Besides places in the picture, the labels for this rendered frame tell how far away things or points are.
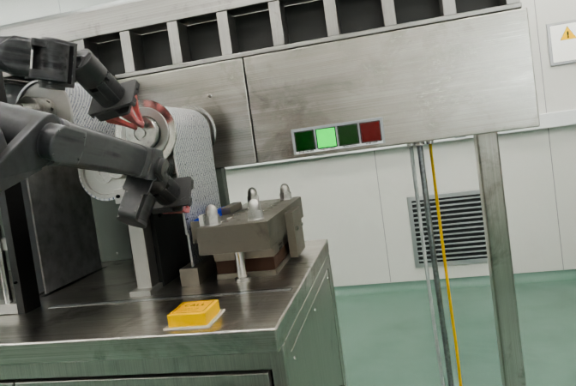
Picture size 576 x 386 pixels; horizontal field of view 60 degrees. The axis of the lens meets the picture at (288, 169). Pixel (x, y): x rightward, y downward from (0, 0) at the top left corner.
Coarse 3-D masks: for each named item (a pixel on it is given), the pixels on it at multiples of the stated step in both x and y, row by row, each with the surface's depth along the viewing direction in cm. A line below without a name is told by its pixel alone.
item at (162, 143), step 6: (144, 108) 110; (150, 108) 110; (144, 114) 110; (150, 114) 110; (156, 114) 109; (126, 120) 111; (156, 120) 110; (162, 120) 109; (162, 126) 109; (162, 132) 109; (168, 132) 109; (126, 138) 111; (162, 138) 110; (168, 138) 110; (162, 144) 110; (162, 150) 110
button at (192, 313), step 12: (204, 300) 89; (216, 300) 89; (180, 312) 84; (192, 312) 84; (204, 312) 83; (216, 312) 87; (168, 324) 84; (180, 324) 84; (192, 324) 83; (204, 324) 83
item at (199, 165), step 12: (180, 156) 113; (192, 156) 119; (204, 156) 127; (180, 168) 112; (192, 168) 118; (204, 168) 126; (204, 180) 125; (216, 180) 133; (192, 192) 117; (204, 192) 124; (216, 192) 132; (192, 204) 116; (204, 204) 123; (216, 204) 131; (192, 216) 115
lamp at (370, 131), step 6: (360, 126) 133; (366, 126) 133; (372, 126) 132; (378, 126) 132; (366, 132) 133; (372, 132) 133; (378, 132) 132; (366, 138) 133; (372, 138) 133; (378, 138) 132
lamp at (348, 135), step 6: (342, 126) 134; (348, 126) 134; (354, 126) 133; (342, 132) 134; (348, 132) 134; (354, 132) 134; (342, 138) 134; (348, 138) 134; (354, 138) 134; (342, 144) 134
